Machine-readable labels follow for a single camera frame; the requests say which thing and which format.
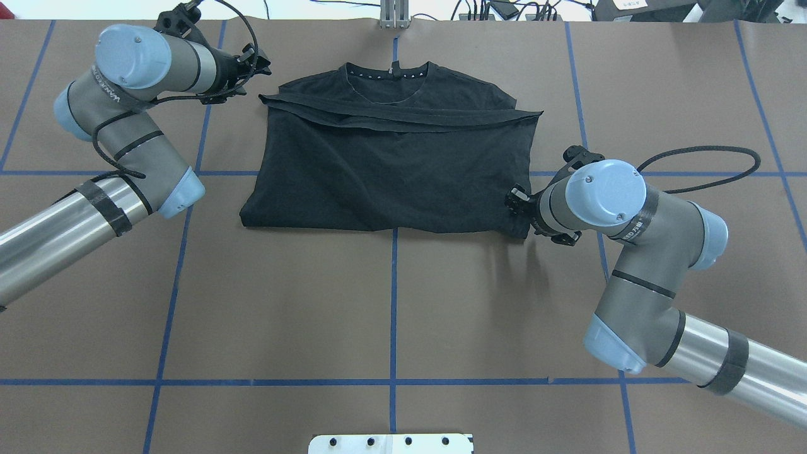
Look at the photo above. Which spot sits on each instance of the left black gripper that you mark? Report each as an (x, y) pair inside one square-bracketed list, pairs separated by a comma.
[(228, 67)]

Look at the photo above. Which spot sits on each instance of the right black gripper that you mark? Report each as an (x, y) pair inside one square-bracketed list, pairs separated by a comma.
[(538, 206)]

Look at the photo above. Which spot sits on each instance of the black printed t-shirt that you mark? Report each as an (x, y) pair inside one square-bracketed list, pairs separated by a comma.
[(361, 149)]

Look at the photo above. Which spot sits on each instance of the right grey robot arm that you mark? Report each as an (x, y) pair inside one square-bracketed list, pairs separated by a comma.
[(635, 323)]

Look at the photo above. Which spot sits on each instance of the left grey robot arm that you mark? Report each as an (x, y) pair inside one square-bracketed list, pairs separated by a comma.
[(135, 68)]

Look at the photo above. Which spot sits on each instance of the white mounting plate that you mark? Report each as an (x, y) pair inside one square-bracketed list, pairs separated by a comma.
[(393, 443)]

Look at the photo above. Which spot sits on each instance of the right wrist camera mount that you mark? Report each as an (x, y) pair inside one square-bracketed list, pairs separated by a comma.
[(576, 157)]

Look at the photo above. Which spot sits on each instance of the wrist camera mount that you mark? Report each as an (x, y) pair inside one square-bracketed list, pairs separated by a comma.
[(576, 157), (181, 22)]

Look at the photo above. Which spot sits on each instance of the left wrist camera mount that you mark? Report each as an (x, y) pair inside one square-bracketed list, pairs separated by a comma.
[(181, 22)]

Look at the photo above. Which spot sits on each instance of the aluminium frame post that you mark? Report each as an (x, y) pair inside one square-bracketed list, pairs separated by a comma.
[(394, 14)]

